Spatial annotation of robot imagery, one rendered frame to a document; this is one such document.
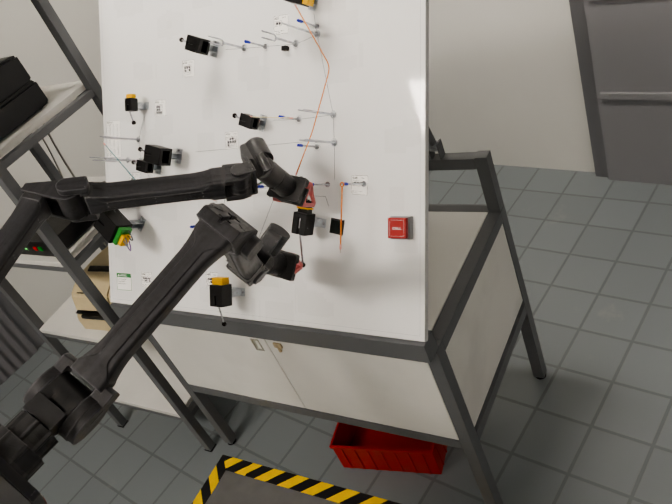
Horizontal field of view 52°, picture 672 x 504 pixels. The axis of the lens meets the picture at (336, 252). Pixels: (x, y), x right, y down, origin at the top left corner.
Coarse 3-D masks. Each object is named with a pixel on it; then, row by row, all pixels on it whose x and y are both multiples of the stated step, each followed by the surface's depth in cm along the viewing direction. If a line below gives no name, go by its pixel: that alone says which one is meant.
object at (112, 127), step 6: (114, 120) 225; (108, 126) 227; (114, 126) 225; (108, 132) 227; (114, 132) 225; (108, 144) 227; (114, 144) 226; (120, 144) 224; (108, 150) 228; (114, 150) 226; (120, 150) 224; (108, 156) 228; (114, 156) 226; (120, 156) 225
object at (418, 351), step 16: (112, 304) 233; (128, 304) 229; (176, 320) 218; (192, 320) 214; (208, 320) 209; (224, 320) 204; (240, 320) 202; (256, 336) 202; (272, 336) 198; (288, 336) 194; (304, 336) 190; (320, 336) 186; (336, 336) 183; (352, 336) 180; (368, 336) 178; (432, 336) 172; (368, 352) 181; (384, 352) 178; (400, 352) 174; (416, 352) 171; (432, 352) 172
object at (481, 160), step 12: (432, 156) 207; (444, 156) 206; (456, 156) 203; (468, 156) 201; (480, 156) 198; (432, 168) 209; (444, 168) 206; (456, 168) 204; (468, 168) 202; (480, 168) 200; (492, 168) 201; (480, 180) 203; (492, 180) 202; (492, 192) 204; (492, 204) 208
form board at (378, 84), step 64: (128, 0) 216; (192, 0) 202; (256, 0) 188; (320, 0) 177; (384, 0) 167; (128, 64) 219; (256, 64) 190; (320, 64) 179; (384, 64) 168; (128, 128) 221; (192, 128) 206; (320, 128) 180; (384, 128) 170; (320, 192) 182; (384, 192) 171; (128, 256) 226; (320, 256) 184; (384, 256) 173; (256, 320) 198; (320, 320) 185; (384, 320) 174
